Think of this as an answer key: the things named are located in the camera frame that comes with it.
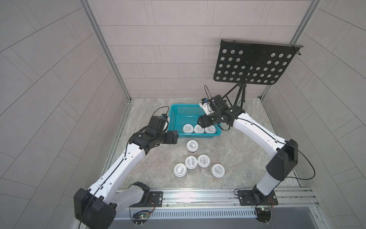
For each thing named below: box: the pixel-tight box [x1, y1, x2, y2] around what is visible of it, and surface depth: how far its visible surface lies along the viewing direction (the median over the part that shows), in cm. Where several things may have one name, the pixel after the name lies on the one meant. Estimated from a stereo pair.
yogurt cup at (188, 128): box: [182, 123, 194, 134], surface depth 93 cm
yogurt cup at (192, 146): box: [186, 139, 199, 154], surface depth 84 cm
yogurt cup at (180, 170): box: [173, 163, 188, 178], surface depth 77 cm
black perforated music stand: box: [213, 38, 305, 109], surface depth 76 cm
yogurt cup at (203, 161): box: [197, 154, 211, 168], surface depth 80 cm
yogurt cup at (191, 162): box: [184, 155, 198, 170], surface depth 78 cm
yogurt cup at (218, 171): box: [211, 163, 225, 178], surface depth 76 cm
